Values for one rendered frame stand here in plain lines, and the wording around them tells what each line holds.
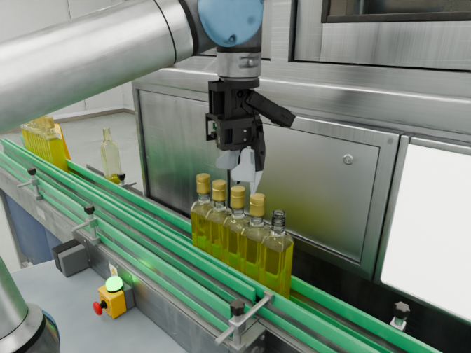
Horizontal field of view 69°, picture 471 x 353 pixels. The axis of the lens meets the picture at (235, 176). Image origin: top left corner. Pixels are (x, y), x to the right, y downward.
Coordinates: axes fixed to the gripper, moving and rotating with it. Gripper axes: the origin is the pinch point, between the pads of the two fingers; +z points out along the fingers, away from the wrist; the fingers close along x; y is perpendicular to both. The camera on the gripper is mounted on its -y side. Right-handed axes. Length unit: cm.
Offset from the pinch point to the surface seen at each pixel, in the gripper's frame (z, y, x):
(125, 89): 74, -98, -652
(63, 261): 40, 37, -52
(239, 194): 6.6, -2.4, -8.1
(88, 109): 105, -24, -641
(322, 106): -12.7, -19.3, -2.2
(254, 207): 8.0, -3.6, -3.2
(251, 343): 33.9, 3.0, 7.7
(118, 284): 37, 24, -29
